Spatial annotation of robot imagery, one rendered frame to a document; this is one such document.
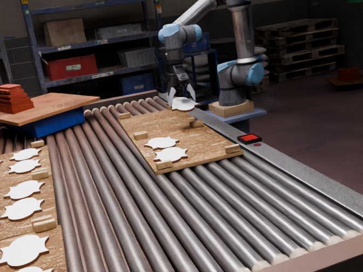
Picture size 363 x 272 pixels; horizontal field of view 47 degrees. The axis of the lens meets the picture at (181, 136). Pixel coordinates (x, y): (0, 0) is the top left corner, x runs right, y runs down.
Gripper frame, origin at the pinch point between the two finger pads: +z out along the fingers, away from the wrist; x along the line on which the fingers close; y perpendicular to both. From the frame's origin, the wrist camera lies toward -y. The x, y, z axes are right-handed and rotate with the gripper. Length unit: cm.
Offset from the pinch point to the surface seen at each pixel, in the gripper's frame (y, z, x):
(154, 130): 8.1, 11.7, 13.3
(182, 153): -32.4, 11.2, 12.1
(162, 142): -15.2, 10.9, 15.2
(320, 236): -99, 16, -2
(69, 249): -75, 14, 58
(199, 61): 418, 43, -154
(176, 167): -40.8, 12.8, 17.3
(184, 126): 4.9, 11.9, -0.8
